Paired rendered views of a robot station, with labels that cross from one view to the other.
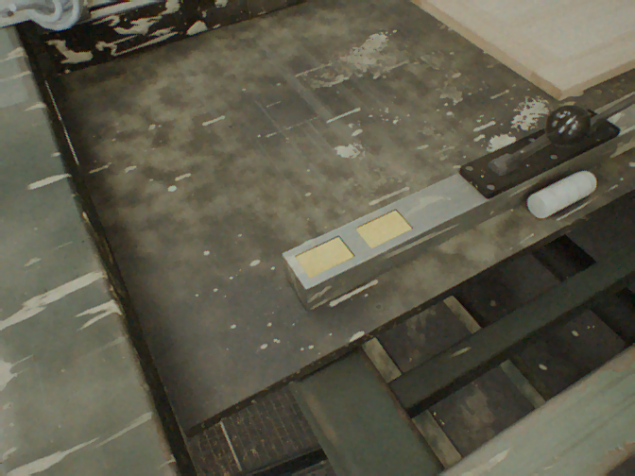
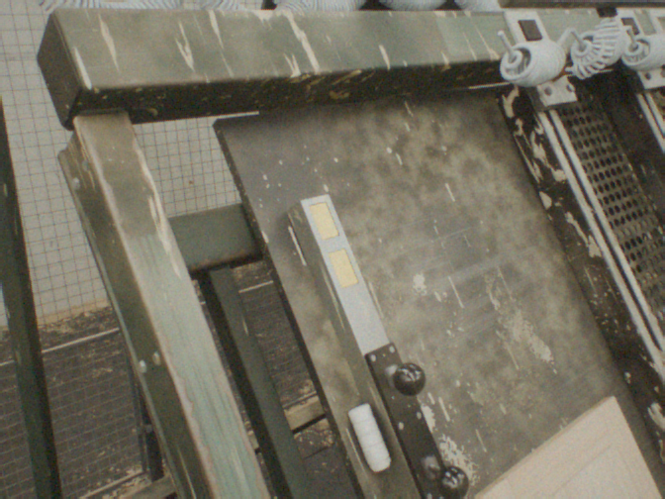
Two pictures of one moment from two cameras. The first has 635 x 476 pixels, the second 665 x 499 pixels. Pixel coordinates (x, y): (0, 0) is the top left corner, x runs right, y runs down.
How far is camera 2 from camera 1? 0.46 m
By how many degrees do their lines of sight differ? 24
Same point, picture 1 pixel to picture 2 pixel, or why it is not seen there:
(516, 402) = not seen: outside the picture
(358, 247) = (329, 245)
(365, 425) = (203, 235)
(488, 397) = not seen: outside the picture
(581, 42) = not seen: outside the picture
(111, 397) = (243, 60)
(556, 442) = (179, 309)
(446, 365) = (237, 312)
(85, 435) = (225, 46)
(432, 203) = (362, 311)
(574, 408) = (198, 332)
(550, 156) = (402, 423)
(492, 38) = (546, 455)
